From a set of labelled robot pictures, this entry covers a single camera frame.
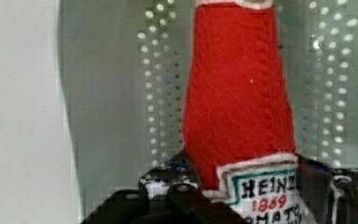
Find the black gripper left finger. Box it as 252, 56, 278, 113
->
81, 151, 244, 224

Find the red plush ketchup bottle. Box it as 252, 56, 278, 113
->
183, 0, 303, 224

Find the green oval strainer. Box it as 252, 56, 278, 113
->
59, 0, 358, 215

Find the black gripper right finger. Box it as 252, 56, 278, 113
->
296, 156, 358, 224

